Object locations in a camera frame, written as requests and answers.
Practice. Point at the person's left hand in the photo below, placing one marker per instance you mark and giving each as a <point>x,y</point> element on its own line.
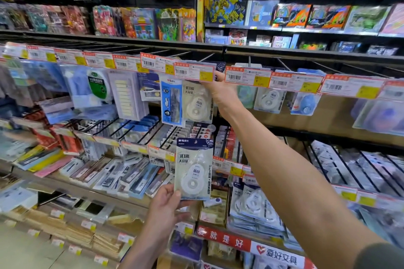
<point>164,215</point>

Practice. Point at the person's right hand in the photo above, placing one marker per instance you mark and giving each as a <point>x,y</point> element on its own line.
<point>227,95</point>

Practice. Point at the green correction tape packet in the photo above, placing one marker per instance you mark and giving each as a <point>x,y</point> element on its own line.
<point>247,97</point>

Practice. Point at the row of white correction tapes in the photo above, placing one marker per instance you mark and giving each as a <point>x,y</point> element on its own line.
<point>197,106</point>

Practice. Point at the white correction tape packet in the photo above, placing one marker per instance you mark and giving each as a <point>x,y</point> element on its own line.
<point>193,177</point>
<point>270,100</point>

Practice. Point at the bunch of blue correction tapes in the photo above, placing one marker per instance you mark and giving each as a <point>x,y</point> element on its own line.
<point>306,105</point>

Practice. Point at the pile of white correction tapes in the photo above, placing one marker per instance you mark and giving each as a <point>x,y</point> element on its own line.
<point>252,205</point>

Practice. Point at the person's right forearm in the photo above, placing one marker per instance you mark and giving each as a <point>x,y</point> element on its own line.
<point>300,183</point>

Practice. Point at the red shelf label strip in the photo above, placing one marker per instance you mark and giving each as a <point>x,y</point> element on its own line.
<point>221,237</point>

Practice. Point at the person's dark sleeve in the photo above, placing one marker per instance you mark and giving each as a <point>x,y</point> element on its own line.
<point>385,259</point>

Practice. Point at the dark purple packet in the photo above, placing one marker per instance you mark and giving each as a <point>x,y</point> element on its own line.
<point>186,246</point>

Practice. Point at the row of white red packets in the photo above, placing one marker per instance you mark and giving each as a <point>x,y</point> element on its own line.
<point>202,131</point>

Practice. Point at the row of orange price tags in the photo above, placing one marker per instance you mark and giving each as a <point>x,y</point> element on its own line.
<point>161,152</point>
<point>189,71</point>

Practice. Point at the small white blue device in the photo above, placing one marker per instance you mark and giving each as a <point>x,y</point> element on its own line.
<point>212,202</point>

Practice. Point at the gold box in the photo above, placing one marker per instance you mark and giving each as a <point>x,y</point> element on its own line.
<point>214,215</point>

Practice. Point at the blue ruler packet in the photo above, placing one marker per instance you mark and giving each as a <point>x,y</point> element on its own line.
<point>172,105</point>

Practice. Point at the pile of pen packets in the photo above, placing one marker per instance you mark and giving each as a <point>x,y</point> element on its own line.
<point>120,177</point>

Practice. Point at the dark blue card packet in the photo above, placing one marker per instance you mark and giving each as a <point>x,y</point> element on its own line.
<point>150,89</point>

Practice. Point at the stacks of brown envelopes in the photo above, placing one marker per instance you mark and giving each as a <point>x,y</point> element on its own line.
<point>79,234</point>

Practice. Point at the row of blue white packets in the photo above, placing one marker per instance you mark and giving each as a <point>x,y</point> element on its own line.
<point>139,130</point>

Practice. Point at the row of colourful toy boxes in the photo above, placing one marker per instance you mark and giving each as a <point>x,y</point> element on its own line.
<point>284,15</point>

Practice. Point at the white index tab packet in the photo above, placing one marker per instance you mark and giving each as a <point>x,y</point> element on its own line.
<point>127,95</point>

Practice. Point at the row of colourful toy packets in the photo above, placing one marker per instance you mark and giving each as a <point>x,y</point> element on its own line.
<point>142,23</point>

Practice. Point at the green label tape packet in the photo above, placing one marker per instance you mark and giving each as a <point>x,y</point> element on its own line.
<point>99,84</point>

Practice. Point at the pile of yellow pink packets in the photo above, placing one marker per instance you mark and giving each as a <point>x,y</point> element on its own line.
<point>47,160</point>

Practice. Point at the white paper pack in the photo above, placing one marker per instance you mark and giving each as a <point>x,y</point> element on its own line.
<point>19,198</point>

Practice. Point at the rows of grey white packets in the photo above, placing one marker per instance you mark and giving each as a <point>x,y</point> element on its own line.
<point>363,168</point>

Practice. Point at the row of clear hanging packets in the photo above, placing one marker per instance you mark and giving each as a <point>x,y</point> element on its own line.
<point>38,79</point>

